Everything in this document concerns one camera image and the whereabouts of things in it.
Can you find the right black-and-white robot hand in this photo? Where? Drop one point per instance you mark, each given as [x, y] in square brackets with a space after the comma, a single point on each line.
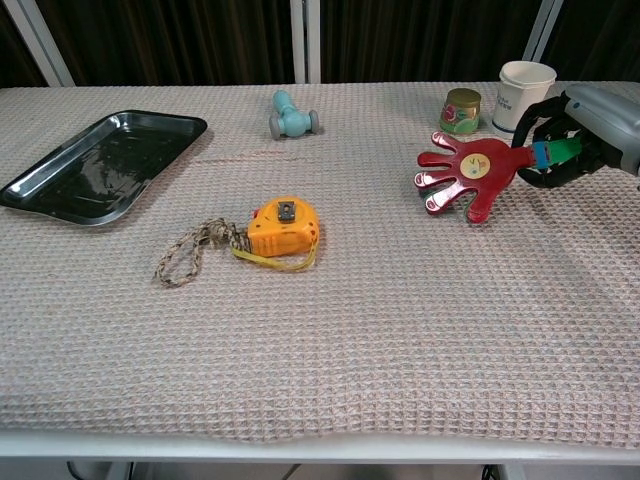
[605, 122]

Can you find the red hand clapper toy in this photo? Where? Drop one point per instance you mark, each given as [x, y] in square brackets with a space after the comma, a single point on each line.
[480, 170]

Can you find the beige waffle-weave table cloth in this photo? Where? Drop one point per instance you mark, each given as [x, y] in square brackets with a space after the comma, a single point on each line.
[320, 340]

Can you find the black pleated curtain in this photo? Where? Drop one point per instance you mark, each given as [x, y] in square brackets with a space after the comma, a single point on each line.
[175, 40]
[15, 55]
[600, 35]
[425, 40]

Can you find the white paper cup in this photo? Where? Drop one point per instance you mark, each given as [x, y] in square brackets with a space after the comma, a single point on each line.
[520, 100]

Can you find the small green can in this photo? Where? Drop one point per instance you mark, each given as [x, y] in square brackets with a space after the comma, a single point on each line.
[460, 112]

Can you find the teal toy roller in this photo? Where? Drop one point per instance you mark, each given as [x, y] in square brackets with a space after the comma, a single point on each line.
[292, 120]

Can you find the rectangular stainless steel tray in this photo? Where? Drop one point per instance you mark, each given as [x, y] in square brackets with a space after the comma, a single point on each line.
[100, 165]

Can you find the white frame post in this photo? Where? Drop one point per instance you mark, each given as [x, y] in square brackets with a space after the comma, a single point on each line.
[45, 45]
[305, 40]
[542, 25]

